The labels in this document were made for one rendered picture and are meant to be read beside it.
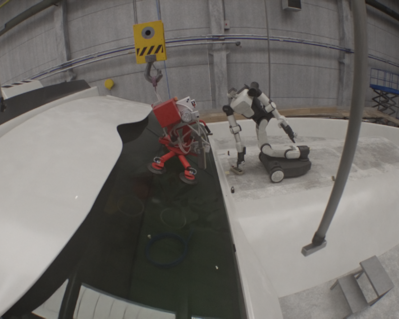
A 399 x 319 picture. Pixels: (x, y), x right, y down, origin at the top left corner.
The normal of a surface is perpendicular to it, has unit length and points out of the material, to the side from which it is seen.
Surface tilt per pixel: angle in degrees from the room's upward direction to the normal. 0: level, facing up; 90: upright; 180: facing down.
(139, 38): 90
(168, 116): 90
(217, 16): 90
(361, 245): 50
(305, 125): 90
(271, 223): 27
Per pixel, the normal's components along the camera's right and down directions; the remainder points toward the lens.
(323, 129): -0.26, 0.46
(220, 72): 0.07, 0.45
